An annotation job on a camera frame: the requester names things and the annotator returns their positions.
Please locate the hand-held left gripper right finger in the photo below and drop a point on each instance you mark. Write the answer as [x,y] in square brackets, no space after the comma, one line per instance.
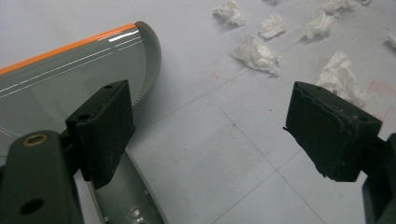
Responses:
[327,130]

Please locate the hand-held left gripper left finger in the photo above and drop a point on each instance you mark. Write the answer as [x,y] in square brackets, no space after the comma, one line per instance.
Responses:
[102,130]

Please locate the grey dustpan with orange edge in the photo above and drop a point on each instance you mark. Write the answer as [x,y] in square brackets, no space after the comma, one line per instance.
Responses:
[77,77]

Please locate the pile of white tissues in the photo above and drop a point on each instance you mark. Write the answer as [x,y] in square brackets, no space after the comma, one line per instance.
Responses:
[255,56]

